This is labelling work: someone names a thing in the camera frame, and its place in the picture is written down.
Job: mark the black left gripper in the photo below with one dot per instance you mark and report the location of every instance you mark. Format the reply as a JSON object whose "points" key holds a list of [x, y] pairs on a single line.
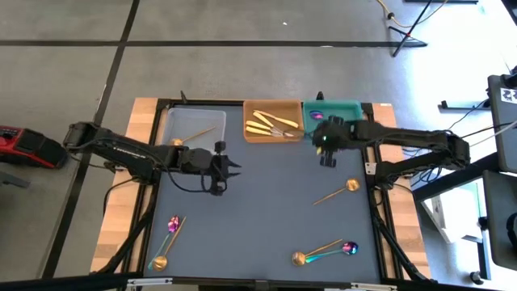
{"points": [[200, 161]]}

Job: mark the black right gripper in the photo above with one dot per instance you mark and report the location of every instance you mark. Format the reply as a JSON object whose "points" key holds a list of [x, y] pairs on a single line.
{"points": [[339, 135]]}

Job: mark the iridescent rainbow spoon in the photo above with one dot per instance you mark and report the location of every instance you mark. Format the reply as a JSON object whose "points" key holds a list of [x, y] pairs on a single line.
{"points": [[350, 247], [173, 223], [316, 115]]}

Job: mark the gold spoon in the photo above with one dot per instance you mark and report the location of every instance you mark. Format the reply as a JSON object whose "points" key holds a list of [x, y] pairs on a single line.
{"points": [[352, 184], [299, 258], [159, 262], [175, 141]]}

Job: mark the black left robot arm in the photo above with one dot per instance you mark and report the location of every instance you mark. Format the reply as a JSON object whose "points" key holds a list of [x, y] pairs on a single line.
{"points": [[121, 151]]}

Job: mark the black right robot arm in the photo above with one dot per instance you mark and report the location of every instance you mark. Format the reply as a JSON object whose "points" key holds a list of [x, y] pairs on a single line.
{"points": [[404, 135]]}

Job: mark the teal plastic bin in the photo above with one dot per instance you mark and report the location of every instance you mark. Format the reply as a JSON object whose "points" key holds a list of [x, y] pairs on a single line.
{"points": [[339, 108]]}

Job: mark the orange plastic bin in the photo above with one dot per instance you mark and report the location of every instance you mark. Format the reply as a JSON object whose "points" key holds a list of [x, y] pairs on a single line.
{"points": [[274, 107]]}

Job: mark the grey table mat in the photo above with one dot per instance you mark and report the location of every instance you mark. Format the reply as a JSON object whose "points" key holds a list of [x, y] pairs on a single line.
{"points": [[258, 218]]}

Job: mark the clear plastic bin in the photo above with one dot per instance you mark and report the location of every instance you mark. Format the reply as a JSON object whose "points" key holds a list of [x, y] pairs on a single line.
{"points": [[194, 121]]}

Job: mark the black tripod stand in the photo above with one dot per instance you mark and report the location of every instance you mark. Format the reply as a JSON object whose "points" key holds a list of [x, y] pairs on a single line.
{"points": [[404, 39]]}

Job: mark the black metal beam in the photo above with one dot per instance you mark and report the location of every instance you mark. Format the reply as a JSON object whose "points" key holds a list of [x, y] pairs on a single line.
{"points": [[452, 182]]}

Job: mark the white box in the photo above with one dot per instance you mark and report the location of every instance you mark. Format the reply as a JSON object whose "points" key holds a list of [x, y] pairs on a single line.
{"points": [[444, 210]]}

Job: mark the black flat stand foot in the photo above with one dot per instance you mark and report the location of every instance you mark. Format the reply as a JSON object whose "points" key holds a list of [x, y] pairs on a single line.
{"points": [[460, 106]]}

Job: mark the black-white marker sticker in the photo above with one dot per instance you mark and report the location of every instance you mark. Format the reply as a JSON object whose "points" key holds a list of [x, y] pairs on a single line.
{"points": [[509, 95]]}

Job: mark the black panel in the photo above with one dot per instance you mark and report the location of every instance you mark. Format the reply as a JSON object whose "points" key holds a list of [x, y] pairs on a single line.
{"points": [[501, 226]]}

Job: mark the black rig crossbar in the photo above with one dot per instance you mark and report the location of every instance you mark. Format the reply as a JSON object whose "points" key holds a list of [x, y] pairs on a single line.
{"points": [[60, 281]]}

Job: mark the black caster wheel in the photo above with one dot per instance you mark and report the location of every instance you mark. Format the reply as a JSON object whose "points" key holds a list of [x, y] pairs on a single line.
{"points": [[476, 278]]}

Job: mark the red and black device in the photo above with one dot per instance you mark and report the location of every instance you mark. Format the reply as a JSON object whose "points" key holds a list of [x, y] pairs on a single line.
{"points": [[16, 141]]}

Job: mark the grey metal foot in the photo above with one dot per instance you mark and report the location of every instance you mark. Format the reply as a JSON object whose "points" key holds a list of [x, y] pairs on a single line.
{"points": [[12, 179]]}

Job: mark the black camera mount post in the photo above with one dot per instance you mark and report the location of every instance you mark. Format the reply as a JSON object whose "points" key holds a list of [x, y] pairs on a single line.
{"points": [[183, 98], [320, 96]]}

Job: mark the black aluminium table frame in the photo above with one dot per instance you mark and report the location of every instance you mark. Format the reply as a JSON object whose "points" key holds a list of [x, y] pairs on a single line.
{"points": [[381, 250]]}

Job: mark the silver metal bracket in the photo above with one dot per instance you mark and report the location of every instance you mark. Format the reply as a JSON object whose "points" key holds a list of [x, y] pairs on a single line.
{"points": [[373, 287], [149, 281]]}

